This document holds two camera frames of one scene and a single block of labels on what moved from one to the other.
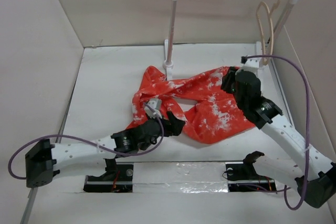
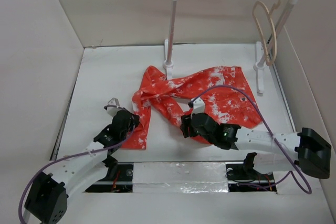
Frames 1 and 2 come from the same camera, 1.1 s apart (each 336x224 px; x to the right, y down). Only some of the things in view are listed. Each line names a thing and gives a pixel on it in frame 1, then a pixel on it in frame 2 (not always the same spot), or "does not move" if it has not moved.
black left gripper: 172,125 → 134,120
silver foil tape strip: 180,177 does not move
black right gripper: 228,78 → 185,122
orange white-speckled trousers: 210,112 does not move
